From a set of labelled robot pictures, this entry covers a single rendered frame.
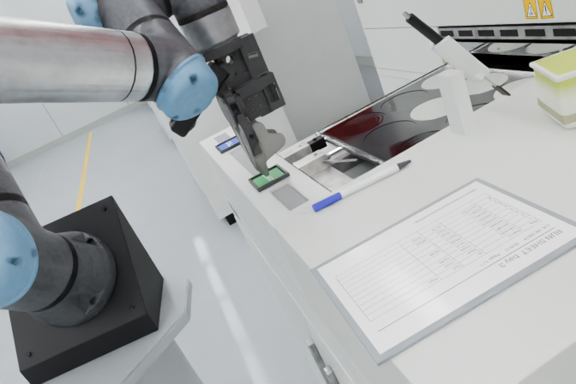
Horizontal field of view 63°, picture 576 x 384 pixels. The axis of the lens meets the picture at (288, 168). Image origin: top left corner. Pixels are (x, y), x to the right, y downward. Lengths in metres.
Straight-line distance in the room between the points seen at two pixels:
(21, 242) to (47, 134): 8.20
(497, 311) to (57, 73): 0.41
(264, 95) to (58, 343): 0.51
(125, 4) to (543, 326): 0.53
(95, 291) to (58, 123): 8.04
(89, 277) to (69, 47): 0.41
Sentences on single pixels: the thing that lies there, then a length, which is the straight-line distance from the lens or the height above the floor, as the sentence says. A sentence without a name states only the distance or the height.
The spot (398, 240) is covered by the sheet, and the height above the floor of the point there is 0.97.
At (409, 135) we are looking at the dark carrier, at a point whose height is 0.90.
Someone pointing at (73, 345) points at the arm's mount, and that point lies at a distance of 0.86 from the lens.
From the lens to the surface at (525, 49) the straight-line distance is 1.04.
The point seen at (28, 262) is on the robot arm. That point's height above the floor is 1.05.
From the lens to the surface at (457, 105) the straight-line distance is 0.64.
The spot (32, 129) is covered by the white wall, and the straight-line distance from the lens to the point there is 8.86.
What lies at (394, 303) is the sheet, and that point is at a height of 0.97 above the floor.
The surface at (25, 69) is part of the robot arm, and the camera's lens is 0.46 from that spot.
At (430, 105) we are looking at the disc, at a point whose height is 0.90.
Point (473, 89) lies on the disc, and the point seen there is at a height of 0.90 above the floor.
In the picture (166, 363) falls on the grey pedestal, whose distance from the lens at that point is 0.91.
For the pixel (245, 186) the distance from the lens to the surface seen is 0.77.
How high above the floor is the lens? 1.25
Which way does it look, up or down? 22 degrees down
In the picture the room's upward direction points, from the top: 24 degrees counter-clockwise
